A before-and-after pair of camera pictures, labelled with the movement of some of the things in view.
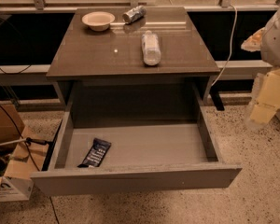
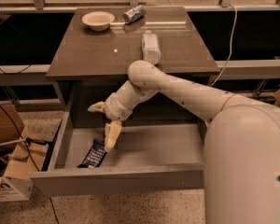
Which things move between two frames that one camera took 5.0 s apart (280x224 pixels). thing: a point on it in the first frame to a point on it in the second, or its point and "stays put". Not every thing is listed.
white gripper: [276, 44] to [116, 108]
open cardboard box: [16, 155] stays put
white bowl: [98, 21] stays put
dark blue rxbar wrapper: [97, 154] stays put
